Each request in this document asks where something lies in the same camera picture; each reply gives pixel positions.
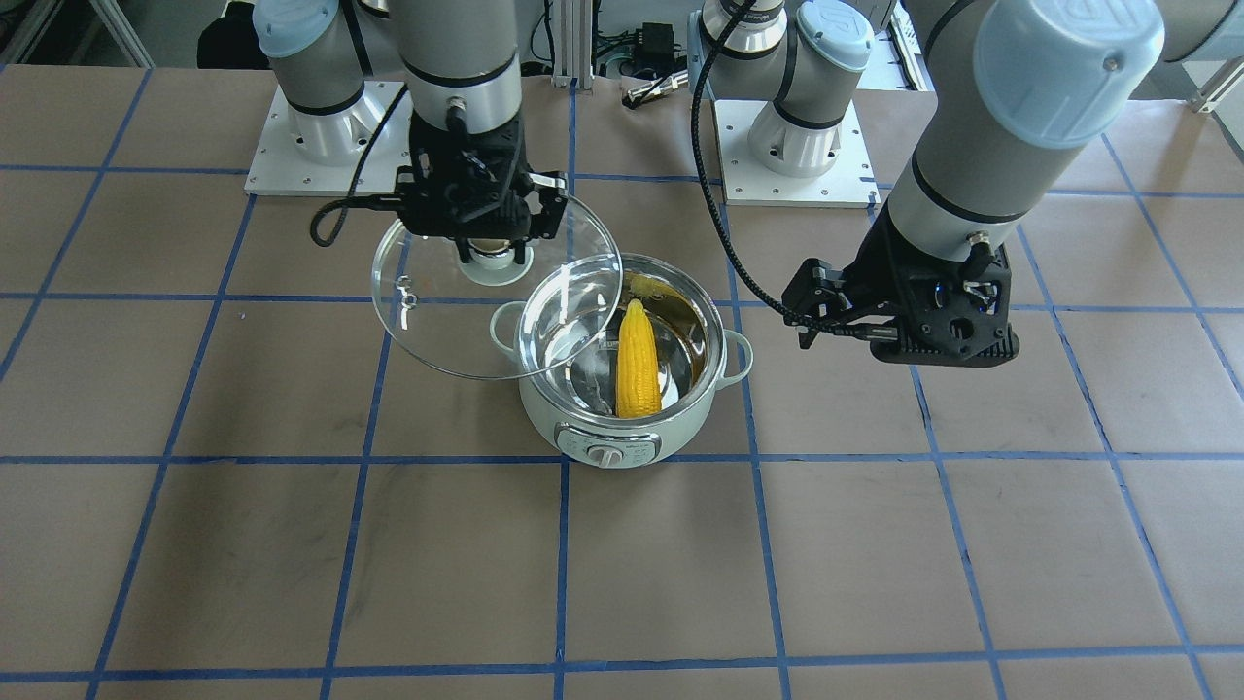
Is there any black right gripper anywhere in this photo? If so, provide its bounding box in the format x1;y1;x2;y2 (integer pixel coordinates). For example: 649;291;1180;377
393;112;570;242

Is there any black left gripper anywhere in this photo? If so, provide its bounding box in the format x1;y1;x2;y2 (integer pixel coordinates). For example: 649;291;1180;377
781;209;1020;368

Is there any glass pot lid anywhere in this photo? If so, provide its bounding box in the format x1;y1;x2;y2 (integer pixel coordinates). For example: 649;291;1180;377
369;198;623;380

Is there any yellow corn cob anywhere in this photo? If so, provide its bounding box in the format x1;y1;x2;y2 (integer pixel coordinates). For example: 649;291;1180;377
616;298;662;418

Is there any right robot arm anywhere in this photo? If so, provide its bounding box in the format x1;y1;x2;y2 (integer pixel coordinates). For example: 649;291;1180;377
253;1;569;252

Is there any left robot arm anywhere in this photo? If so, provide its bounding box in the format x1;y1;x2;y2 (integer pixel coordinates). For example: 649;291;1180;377
689;1;1242;368

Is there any light green electric pot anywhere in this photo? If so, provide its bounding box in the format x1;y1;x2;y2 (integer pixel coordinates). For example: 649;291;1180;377
490;254;754;469

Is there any black power adapter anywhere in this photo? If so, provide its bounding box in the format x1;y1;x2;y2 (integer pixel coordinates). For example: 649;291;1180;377
632;22;678;75

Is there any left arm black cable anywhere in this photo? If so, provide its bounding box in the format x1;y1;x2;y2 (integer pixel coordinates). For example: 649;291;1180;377
690;0;876;336

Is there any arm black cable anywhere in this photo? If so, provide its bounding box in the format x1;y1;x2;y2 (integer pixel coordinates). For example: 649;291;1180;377
690;0;876;336
310;83;414;247

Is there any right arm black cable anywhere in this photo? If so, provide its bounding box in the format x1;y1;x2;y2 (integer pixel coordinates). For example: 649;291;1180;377
310;83;414;247

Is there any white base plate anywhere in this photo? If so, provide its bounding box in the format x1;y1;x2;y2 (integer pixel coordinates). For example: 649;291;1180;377
244;81;411;196
714;99;880;208

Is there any aluminium frame post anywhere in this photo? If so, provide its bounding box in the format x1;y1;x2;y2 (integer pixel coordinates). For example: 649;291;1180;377
550;1;596;92

